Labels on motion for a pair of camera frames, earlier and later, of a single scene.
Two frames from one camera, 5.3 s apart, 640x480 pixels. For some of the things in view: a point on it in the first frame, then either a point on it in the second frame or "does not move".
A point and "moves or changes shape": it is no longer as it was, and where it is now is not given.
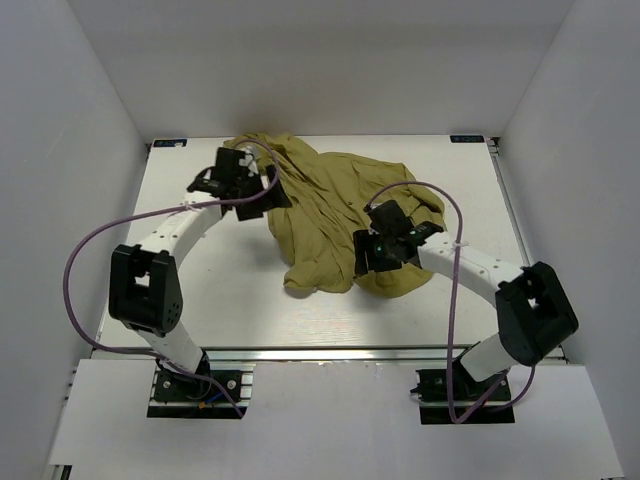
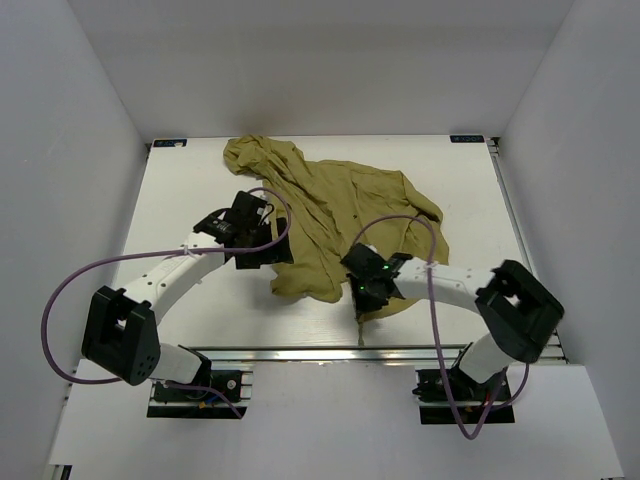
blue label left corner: x=170 y=143 does not move
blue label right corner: x=467 y=138 does not move
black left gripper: x=274 y=199 -> x=282 y=254
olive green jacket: x=329 y=195 moves or changes shape
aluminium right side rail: x=493 y=144 does not move
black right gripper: x=364 y=241 -> x=363 y=305
